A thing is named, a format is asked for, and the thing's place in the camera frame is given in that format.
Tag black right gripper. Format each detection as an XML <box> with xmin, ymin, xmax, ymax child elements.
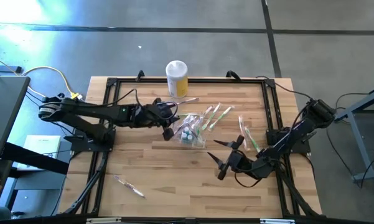
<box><xmin>207</xmin><ymin>134</ymin><xmax>253</xmax><ymax>181</ymax></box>

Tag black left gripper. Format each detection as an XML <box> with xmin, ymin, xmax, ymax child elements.
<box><xmin>141</xmin><ymin>98</ymin><xmax>179</xmax><ymax>141</ymax></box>

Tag clear acrylic organizer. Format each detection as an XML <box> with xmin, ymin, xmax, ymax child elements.
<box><xmin>172</xmin><ymin>113</ymin><xmax>207</xmax><ymax>149</ymax></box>

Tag white yellow wipes canister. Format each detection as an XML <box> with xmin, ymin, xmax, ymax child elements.
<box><xmin>165</xmin><ymin>60</ymin><xmax>189</xmax><ymax>100</ymax></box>

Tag white label strip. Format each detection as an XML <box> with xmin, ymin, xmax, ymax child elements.
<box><xmin>259</xmin><ymin>218</ymin><xmax>296</xmax><ymax>224</ymax></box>
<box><xmin>86</xmin><ymin>217</ymin><xmax>123</xmax><ymax>224</ymax></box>

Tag white box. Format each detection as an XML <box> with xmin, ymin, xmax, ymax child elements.
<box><xmin>17</xmin><ymin>134</ymin><xmax>63</xmax><ymax>171</ymax></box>

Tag black desk beam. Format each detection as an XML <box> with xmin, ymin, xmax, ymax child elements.
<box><xmin>0</xmin><ymin>142</ymin><xmax>70</xmax><ymax>175</ymax></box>

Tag dark grey desk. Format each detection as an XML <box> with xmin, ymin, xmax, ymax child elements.
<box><xmin>0</xmin><ymin>76</ymin><xmax>31</xmax><ymax>164</ymax></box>

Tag black floor bar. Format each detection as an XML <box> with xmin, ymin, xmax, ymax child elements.
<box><xmin>0</xmin><ymin>64</ymin><xmax>23</xmax><ymax>74</ymax></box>

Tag black aluminium table frame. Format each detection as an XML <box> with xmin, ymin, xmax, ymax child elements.
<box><xmin>62</xmin><ymin>76</ymin><xmax>323</xmax><ymax>218</ymax></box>

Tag black floor cable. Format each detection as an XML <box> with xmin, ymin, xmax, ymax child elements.
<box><xmin>325</xmin><ymin>92</ymin><xmax>370</xmax><ymax>187</ymax></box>

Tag yellow cable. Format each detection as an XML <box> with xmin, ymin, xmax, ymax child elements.
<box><xmin>0</xmin><ymin>52</ymin><xmax>83</xmax><ymax>101</ymax></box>

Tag grey metal cart frame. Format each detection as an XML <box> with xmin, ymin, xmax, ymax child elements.
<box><xmin>330</xmin><ymin>86</ymin><xmax>374</xmax><ymax>182</ymax></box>

